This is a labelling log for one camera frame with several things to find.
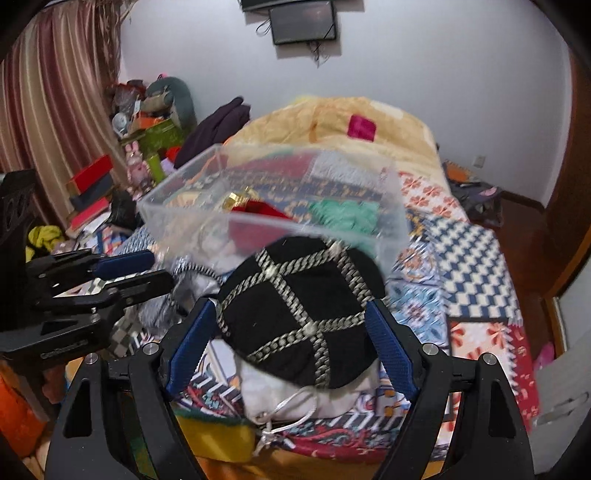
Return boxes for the black hat silver chains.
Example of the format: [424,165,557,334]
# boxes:
[216,235,388,391]

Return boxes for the white drawstring pouch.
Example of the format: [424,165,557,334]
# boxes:
[235,357,380,456]

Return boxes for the clear plastic storage bin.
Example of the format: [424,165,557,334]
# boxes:
[138,144,410,273]

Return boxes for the patchwork patterned bedspread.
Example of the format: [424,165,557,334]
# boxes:
[91,156,541,464]

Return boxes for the pink rabbit toy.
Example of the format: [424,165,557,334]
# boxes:
[125,141,152,193]

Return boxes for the red box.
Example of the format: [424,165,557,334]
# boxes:
[66,154,113,196]

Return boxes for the green bottle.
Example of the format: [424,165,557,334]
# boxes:
[145,153,166,184]

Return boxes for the red fabric item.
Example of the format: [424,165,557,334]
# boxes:
[228,199,294,254]

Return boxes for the green fabric item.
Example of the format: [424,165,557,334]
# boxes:
[308,199,380,235]

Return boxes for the green cardboard box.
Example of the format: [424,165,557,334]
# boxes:
[119,119,185,157]

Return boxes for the striped red curtain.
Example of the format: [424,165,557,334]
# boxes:
[1,1,133,226]

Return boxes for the grey backpack on floor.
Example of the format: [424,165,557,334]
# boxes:
[443,160,503,228]

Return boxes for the dark purple jacket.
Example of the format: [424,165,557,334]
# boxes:
[174,97,250,169]

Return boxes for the grey green plush toy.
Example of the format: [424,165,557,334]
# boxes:
[141,76,197,133]

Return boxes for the brown wooden door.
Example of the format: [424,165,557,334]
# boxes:
[544,55,590,292]

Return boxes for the beige fleece blanket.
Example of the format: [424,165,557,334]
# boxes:
[225,97,441,172]

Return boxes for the wall power socket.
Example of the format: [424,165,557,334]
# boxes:
[473,156,486,168]

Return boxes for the large wall television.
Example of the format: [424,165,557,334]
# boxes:
[238,0,307,12]

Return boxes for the small wall monitor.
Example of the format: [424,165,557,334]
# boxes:
[270,1,338,46]

